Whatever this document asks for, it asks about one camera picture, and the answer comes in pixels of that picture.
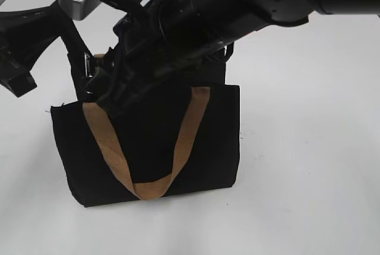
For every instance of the black canvas bag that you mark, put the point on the black canvas bag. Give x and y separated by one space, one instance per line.
182 140

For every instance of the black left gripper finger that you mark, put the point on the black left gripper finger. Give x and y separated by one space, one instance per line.
76 62

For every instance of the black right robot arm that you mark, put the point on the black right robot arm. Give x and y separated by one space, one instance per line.
176 34

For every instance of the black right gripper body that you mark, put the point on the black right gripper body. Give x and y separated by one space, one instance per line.
142 63

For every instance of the silver zipper pull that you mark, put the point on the silver zipper pull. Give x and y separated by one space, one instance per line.
88 72

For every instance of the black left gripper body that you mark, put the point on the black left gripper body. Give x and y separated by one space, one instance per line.
61 25

